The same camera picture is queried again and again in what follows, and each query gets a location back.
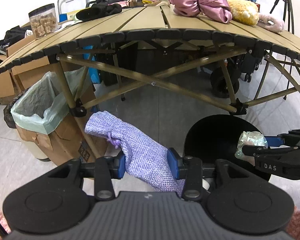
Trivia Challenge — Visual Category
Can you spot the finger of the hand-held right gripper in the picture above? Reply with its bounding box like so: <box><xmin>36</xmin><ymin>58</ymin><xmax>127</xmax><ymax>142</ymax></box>
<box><xmin>242</xmin><ymin>143</ymin><xmax>300</xmax><ymax>158</ymax></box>
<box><xmin>264</xmin><ymin>129</ymin><xmax>300</xmax><ymax>147</ymax></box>

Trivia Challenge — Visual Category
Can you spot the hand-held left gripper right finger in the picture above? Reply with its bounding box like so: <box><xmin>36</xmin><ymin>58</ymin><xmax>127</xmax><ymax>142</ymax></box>
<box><xmin>167</xmin><ymin>147</ymin><xmax>254</xmax><ymax>202</ymax></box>

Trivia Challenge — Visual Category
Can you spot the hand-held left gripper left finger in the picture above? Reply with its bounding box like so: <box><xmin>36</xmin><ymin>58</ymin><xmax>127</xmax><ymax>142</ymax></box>
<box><xmin>46</xmin><ymin>152</ymin><xmax>127</xmax><ymax>202</ymax></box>

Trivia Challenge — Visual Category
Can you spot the clear plastic bag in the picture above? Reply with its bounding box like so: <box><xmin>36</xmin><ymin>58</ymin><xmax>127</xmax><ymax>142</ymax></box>
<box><xmin>234</xmin><ymin>131</ymin><xmax>268</xmax><ymax>158</ymax></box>

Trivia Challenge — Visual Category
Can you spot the lavender woven pouch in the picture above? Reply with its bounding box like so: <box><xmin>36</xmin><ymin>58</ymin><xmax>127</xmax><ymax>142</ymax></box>
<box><xmin>84</xmin><ymin>110</ymin><xmax>187</xmax><ymax>198</ymax></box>

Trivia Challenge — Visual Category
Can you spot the black round bin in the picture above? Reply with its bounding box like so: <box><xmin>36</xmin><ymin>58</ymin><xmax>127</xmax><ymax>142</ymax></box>
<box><xmin>184</xmin><ymin>114</ymin><xmax>278</xmax><ymax>180</ymax></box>

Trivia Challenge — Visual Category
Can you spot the pale lavender fuzzy plush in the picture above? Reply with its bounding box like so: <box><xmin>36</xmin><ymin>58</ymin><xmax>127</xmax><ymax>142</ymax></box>
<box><xmin>256</xmin><ymin>12</ymin><xmax>285</xmax><ymax>33</ymax></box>

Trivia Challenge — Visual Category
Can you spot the yellow plush toy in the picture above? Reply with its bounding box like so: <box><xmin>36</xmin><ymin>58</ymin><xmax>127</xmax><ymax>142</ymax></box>
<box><xmin>225</xmin><ymin>0</ymin><xmax>260</xmax><ymax>26</ymax></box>

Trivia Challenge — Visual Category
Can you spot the purple satin bow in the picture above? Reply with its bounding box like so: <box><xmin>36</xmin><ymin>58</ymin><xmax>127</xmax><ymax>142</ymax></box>
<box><xmin>169</xmin><ymin>0</ymin><xmax>233</xmax><ymax>23</ymax></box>

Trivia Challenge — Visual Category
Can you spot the cardboard box with liner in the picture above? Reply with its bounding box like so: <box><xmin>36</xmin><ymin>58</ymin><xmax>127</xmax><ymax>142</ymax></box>
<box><xmin>11</xmin><ymin>70</ymin><xmax>108</xmax><ymax>167</ymax></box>

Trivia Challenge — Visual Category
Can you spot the pink shaggy rug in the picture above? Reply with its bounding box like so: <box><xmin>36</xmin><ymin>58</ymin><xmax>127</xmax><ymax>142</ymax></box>
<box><xmin>0</xmin><ymin>207</ymin><xmax>300</xmax><ymax>240</ymax></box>

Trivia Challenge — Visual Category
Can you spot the black folding wagon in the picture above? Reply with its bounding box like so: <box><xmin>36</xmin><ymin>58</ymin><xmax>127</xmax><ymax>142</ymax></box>
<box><xmin>100</xmin><ymin>40</ymin><xmax>262</xmax><ymax>98</ymax></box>

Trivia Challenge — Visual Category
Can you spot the pale green bin liner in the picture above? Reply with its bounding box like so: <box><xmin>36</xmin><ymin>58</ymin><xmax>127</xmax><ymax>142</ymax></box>
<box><xmin>11</xmin><ymin>70</ymin><xmax>85</xmax><ymax>135</ymax></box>

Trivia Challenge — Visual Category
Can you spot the blue plastic container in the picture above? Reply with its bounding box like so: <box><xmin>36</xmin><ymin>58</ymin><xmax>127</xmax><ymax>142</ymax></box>
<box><xmin>84</xmin><ymin>45</ymin><xmax>101</xmax><ymax>83</ymax></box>

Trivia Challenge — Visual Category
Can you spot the dark round object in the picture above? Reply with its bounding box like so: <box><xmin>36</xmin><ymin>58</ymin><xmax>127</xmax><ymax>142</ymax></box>
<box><xmin>4</xmin><ymin>102</ymin><xmax>17</xmax><ymax>128</ymax></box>

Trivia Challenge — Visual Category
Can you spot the large cardboard box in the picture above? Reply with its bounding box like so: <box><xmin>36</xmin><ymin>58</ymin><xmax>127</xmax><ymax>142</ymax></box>
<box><xmin>6</xmin><ymin>39</ymin><xmax>51</xmax><ymax>90</ymax></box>
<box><xmin>0</xmin><ymin>62</ymin><xmax>20</xmax><ymax>105</ymax></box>

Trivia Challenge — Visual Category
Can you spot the black tripod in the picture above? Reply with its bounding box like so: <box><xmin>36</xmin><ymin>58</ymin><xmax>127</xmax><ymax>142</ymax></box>
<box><xmin>269</xmin><ymin>0</ymin><xmax>300</xmax><ymax>34</ymax></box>

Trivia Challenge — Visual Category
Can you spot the tan slatted folding table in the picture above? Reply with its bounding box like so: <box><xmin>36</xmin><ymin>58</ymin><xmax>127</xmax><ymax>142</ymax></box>
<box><xmin>0</xmin><ymin>5</ymin><xmax>300</xmax><ymax>117</ymax></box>

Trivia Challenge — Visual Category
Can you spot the white paper sheet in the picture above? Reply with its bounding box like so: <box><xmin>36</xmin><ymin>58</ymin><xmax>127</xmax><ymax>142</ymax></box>
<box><xmin>57</xmin><ymin>21</ymin><xmax>74</xmax><ymax>30</ymax></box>

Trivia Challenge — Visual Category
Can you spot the black fuzzy cloth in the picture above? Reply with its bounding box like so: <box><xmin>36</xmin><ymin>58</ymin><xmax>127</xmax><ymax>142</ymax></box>
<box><xmin>76</xmin><ymin>2</ymin><xmax>122</xmax><ymax>22</ymax></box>

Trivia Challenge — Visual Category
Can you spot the pale green box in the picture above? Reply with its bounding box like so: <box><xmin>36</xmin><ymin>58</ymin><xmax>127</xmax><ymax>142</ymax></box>
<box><xmin>66</xmin><ymin>10</ymin><xmax>82</xmax><ymax>20</ymax></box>

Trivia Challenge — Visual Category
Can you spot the clear snack jar black lid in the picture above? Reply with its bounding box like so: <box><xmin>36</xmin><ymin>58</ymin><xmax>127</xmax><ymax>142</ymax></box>
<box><xmin>28</xmin><ymin>3</ymin><xmax>59</xmax><ymax>38</ymax></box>

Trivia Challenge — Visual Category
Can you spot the black clothes pile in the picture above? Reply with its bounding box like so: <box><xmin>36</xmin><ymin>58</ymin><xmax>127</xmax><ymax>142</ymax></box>
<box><xmin>0</xmin><ymin>26</ymin><xmax>33</xmax><ymax>63</ymax></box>

